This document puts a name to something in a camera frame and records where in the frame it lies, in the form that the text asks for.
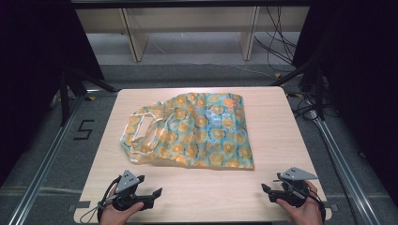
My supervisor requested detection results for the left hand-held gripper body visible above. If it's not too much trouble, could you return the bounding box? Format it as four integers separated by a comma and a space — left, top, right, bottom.
107, 169, 157, 212

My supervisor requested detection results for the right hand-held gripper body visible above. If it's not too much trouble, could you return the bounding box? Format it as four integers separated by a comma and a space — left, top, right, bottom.
268, 167, 319, 208

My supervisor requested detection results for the orange slice print tote bag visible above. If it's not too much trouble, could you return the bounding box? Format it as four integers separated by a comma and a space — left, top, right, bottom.
119, 92, 255, 172

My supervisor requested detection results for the person's right hand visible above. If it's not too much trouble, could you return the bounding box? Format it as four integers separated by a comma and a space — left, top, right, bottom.
275, 180, 324, 225

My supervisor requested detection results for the person's left hand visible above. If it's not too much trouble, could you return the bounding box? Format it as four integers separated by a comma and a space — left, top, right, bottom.
99, 193, 145, 225

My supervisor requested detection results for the black metal stand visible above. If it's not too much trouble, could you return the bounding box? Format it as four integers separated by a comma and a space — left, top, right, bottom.
58, 66, 117, 127
269, 60, 327, 122

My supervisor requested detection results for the dark curtain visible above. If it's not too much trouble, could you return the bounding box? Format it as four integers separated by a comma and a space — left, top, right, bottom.
0, 0, 105, 186
291, 0, 398, 208

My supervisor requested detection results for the light wooden shelf unit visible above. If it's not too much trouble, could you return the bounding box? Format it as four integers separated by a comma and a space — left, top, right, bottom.
74, 5, 312, 63

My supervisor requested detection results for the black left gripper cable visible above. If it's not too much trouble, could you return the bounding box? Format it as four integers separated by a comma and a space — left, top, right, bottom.
79, 175, 122, 225

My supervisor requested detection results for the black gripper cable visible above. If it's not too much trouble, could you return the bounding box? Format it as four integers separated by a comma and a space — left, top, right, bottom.
79, 175, 122, 225
308, 187, 327, 223

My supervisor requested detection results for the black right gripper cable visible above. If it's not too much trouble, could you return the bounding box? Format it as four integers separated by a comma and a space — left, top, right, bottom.
308, 187, 327, 223

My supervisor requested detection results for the aluminium floor rail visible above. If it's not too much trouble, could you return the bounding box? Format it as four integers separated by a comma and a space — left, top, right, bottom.
311, 116, 382, 225
7, 93, 86, 225

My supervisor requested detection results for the bundle of black floor cables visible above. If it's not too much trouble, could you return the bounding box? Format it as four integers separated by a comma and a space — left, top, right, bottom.
253, 6, 299, 73

